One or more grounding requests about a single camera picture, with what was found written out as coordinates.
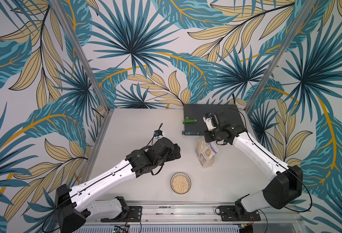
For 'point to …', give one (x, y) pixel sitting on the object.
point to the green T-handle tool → (188, 120)
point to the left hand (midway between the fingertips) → (173, 153)
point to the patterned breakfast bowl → (180, 183)
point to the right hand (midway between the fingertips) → (197, 137)
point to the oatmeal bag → (206, 152)
